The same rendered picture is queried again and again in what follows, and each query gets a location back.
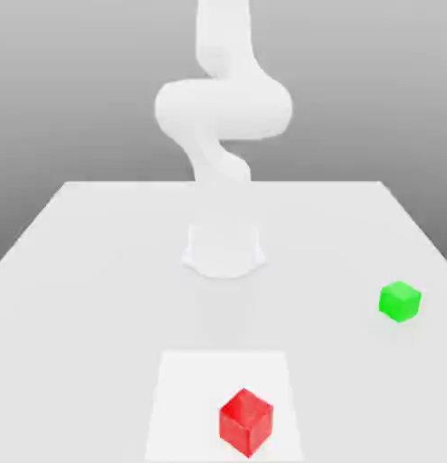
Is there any small green cube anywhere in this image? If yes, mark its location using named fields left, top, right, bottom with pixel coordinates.
left=377, top=280, right=423, bottom=324

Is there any small red cube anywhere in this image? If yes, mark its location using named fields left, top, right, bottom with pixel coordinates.
left=218, top=387, right=274, bottom=459

